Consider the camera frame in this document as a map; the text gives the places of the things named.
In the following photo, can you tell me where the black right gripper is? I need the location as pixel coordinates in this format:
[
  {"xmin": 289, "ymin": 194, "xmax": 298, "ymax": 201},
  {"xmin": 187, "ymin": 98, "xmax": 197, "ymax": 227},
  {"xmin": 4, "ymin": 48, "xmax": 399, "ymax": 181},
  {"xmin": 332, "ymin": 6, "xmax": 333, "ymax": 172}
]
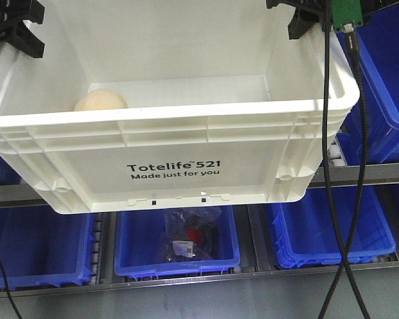
[{"xmin": 265, "ymin": 0, "xmax": 399, "ymax": 40}]

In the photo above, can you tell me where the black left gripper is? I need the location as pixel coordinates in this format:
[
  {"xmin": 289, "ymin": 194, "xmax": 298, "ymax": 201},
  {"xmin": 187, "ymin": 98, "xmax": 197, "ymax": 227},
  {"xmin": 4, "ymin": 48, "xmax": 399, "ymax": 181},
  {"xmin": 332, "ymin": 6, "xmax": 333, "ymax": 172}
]
[{"xmin": 0, "ymin": 0, "xmax": 45, "ymax": 58}]

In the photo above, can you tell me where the cream plush ball toy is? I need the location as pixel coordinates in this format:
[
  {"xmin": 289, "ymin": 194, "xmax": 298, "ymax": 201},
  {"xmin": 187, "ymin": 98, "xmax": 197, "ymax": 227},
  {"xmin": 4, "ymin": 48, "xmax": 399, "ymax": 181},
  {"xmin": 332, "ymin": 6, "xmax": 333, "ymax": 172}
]
[{"xmin": 74, "ymin": 88, "xmax": 128, "ymax": 112}]

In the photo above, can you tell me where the white plastic tote box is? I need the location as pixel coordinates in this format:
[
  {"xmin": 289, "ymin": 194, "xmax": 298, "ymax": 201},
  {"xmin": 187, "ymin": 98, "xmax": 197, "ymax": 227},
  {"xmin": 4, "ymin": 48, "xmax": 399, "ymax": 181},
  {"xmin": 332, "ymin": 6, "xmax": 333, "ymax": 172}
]
[{"xmin": 0, "ymin": 0, "xmax": 360, "ymax": 215}]

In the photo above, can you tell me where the right green circuit board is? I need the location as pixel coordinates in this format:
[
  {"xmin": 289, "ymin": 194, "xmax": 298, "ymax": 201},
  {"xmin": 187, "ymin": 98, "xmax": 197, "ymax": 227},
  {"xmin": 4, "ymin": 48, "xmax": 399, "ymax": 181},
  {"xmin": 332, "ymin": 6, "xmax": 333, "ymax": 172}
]
[{"xmin": 332, "ymin": 0, "xmax": 364, "ymax": 33}]

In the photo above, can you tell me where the upper right blue bin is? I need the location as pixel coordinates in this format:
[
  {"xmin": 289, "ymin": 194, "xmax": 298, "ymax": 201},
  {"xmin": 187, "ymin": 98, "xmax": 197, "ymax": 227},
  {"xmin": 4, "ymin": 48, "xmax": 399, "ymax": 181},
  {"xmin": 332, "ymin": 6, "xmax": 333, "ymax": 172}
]
[{"xmin": 337, "ymin": 5, "xmax": 399, "ymax": 165}]

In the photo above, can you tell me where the right white roller track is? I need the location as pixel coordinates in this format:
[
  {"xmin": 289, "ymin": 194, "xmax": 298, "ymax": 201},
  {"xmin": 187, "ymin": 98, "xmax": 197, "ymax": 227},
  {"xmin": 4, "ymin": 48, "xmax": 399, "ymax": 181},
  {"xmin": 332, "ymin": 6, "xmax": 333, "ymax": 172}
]
[{"xmin": 328, "ymin": 138, "xmax": 348, "ymax": 167}]

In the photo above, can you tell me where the lower roller track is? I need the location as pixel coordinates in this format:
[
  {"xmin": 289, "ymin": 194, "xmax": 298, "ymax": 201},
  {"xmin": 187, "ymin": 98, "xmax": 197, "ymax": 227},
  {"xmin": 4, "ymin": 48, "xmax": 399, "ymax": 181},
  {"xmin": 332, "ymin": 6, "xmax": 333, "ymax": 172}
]
[{"xmin": 90, "ymin": 213, "xmax": 106, "ymax": 285}]

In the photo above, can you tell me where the lower left blue bin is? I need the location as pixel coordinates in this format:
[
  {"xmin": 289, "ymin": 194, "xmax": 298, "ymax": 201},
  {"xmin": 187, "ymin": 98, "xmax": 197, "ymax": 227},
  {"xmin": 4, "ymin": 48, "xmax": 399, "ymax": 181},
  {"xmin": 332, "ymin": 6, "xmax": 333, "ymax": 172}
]
[{"xmin": 0, "ymin": 206, "xmax": 94, "ymax": 290}]

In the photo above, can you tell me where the lower right blue bin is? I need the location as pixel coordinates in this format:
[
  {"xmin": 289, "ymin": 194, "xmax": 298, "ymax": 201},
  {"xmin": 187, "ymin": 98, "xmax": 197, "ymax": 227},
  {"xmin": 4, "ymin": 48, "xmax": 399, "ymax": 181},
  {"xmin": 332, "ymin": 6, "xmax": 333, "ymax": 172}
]
[{"xmin": 265, "ymin": 186, "xmax": 396, "ymax": 269}]

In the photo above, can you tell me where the plastic bag of parts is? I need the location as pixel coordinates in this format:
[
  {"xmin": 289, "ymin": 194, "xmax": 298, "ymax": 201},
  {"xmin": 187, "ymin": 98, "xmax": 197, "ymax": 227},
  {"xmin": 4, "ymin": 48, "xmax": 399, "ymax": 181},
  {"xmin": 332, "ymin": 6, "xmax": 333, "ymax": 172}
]
[{"xmin": 156, "ymin": 207, "xmax": 223, "ymax": 263}]

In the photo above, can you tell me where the lower middle blue bin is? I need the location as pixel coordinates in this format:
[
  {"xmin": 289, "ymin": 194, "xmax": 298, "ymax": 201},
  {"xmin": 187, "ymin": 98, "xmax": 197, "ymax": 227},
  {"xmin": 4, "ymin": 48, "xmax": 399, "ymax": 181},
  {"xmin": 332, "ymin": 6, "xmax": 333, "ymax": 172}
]
[{"xmin": 114, "ymin": 206, "xmax": 241, "ymax": 280}]

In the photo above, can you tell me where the black cable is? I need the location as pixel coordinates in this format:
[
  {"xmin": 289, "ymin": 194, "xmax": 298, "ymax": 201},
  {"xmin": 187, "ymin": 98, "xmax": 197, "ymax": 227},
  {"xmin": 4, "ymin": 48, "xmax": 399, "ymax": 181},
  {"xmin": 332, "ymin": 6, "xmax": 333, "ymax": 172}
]
[
  {"xmin": 317, "ymin": 23, "xmax": 368, "ymax": 319},
  {"xmin": 0, "ymin": 239, "xmax": 24, "ymax": 319},
  {"xmin": 321, "ymin": 0, "xmax": 373, "ymax": 319}
]

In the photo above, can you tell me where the left black cable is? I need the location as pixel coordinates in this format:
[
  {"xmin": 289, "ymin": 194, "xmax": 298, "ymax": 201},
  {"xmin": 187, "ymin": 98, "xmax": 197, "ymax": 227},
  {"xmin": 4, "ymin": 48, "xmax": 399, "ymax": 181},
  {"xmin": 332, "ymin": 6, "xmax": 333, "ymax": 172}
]
[{"xmin": 0, "ymin": 239, "xmax": 24, "ymax": 319}]

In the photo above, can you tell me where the lower steel shelf rail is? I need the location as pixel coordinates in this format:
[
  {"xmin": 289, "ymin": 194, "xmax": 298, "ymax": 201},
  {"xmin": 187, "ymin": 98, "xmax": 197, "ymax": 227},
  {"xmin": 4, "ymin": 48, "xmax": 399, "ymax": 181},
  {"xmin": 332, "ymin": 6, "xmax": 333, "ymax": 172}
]
[{"xmin": 0, "ymin": 259, "xmax": 399, "ymax": 300}]

